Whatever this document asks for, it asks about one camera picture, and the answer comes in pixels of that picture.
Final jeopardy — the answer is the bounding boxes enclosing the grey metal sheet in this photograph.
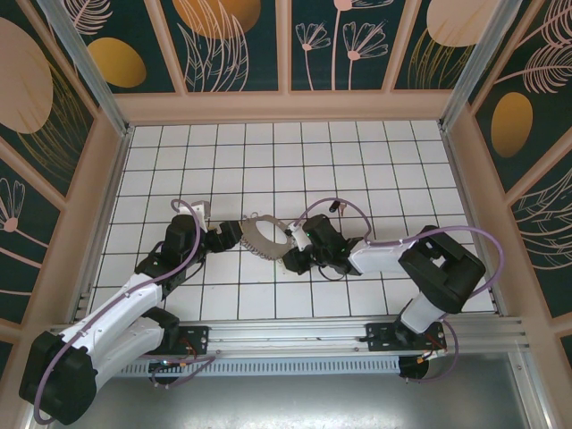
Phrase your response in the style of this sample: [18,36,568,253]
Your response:
[26,352,553,429]

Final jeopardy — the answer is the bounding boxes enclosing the long aluminium base rail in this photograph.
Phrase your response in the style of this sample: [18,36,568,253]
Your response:
[48,317,525,358]

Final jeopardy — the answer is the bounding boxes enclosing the aluminium corner post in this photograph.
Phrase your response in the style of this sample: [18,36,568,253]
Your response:
[440,0,522,131]
[38,0,131,138]

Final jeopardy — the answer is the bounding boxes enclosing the red black power wires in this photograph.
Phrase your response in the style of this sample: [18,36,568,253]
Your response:
[176,341,200,372]
[417,332,450,366]

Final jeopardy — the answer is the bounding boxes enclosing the thin aluminium side rail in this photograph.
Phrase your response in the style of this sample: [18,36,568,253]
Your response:
[80,127,133,314]

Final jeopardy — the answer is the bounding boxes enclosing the grey slotted cable duct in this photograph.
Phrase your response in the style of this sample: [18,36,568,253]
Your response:
[118,357,403,379]

